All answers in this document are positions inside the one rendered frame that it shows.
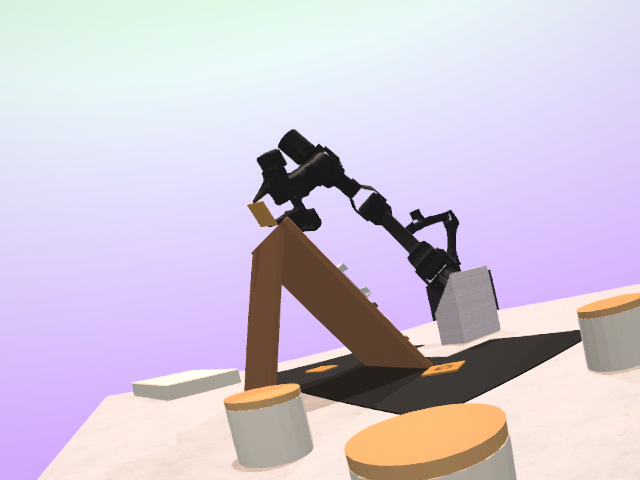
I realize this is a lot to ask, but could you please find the white cylindrical container with orange lid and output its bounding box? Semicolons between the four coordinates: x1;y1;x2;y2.
344;403;517;480
576;293;640;372
223;384;314;468

